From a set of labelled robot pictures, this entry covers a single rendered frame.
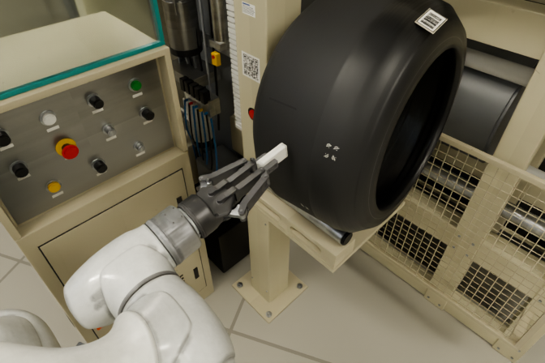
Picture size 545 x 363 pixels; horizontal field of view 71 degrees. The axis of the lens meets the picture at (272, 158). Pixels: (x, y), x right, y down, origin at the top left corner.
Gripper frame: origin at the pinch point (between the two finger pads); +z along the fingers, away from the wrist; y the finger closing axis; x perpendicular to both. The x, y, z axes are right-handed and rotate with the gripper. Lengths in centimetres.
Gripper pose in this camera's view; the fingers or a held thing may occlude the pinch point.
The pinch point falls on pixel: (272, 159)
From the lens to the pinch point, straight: 74.8
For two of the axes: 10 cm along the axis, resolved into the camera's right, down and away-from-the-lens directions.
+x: 1.0, 6.9, 7.2
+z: 7.2, -5.5, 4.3
